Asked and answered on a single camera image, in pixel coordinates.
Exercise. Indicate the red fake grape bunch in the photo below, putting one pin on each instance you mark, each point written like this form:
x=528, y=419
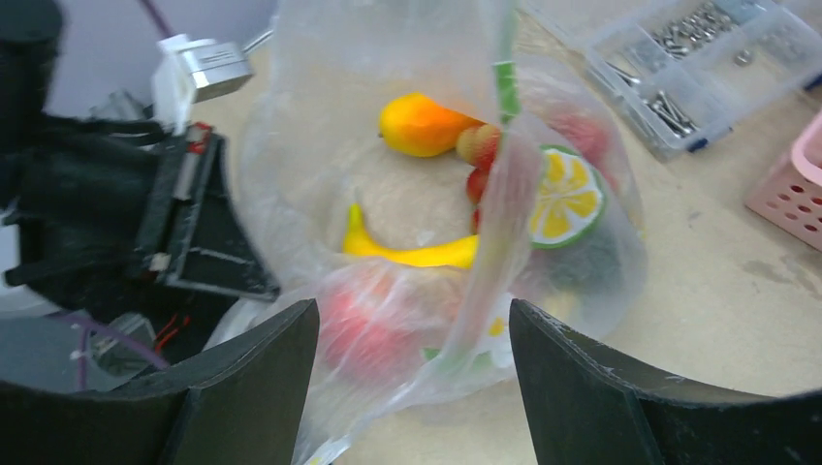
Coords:
x=477, y=147

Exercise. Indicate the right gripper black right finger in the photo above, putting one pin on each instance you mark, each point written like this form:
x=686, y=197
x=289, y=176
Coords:
x=588, y=403

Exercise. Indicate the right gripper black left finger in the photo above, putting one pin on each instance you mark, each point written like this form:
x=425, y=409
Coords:
x=239, y=402

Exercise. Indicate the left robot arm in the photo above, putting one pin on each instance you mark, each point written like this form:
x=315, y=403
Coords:
x=31, y=32

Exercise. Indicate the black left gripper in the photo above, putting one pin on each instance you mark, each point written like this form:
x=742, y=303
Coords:
x=118, y=217

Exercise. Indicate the pink plastic basket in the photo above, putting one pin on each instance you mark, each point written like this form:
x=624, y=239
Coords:
x=789, y=195

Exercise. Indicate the pink red fake peach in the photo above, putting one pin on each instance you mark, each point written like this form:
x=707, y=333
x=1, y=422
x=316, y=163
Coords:
x=372, y=336

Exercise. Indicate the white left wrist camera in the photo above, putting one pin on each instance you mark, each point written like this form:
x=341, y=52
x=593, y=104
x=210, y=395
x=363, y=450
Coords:
x=194, y=71

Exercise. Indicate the orange fake fruit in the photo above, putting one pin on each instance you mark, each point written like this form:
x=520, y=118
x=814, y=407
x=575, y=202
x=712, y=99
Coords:
x=415, y=125

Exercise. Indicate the clear plastic bag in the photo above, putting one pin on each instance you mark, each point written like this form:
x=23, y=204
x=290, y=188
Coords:
x=329, y=203

